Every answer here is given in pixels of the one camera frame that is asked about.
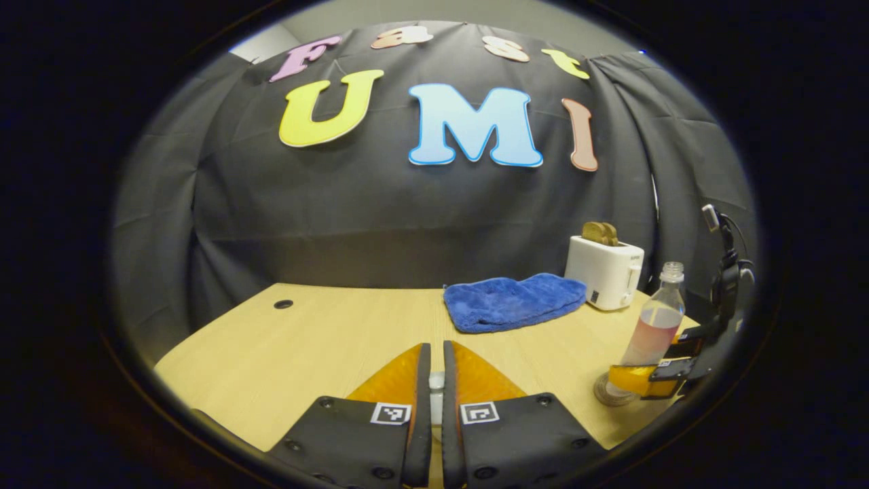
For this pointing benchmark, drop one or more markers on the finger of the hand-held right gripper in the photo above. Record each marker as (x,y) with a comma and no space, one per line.
(696,336)
(686,370)

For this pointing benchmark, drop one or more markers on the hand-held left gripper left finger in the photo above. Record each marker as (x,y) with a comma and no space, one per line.
(424,407)

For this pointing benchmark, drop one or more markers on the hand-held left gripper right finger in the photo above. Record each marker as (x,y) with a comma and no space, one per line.
(449,421)

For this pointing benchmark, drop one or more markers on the white teacup lid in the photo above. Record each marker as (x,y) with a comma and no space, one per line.
(436,380)

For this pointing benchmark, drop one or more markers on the clear plastic water bottle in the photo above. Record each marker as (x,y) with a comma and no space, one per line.
(655,326)

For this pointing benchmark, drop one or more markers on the round brown coaster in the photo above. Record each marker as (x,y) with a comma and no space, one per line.
(601,392)

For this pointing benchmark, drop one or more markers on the white toaster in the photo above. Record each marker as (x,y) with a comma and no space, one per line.
(601,272)

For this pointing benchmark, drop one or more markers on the brown bread slice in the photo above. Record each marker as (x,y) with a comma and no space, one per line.
(612,235)
(593,232)

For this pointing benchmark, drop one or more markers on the blue towel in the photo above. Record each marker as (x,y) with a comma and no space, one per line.
(509,302)

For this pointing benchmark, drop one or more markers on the black backdrop cloth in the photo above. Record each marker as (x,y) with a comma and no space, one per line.
(339,224)

